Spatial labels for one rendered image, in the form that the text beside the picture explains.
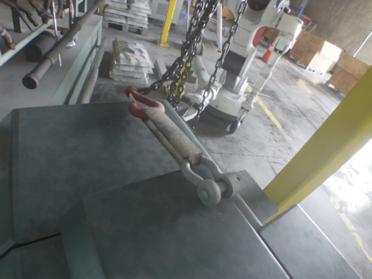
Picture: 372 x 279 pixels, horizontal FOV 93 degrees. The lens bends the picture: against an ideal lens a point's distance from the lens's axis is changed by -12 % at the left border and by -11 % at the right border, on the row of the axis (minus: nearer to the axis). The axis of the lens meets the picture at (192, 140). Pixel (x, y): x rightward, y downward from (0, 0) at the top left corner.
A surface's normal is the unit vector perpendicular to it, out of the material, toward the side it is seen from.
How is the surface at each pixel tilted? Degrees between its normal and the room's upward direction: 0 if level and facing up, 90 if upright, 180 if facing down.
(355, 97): 90
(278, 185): 90
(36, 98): 0
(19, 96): 0
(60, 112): 0
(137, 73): 64
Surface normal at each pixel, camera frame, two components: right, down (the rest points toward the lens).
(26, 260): 0.32, -0.72
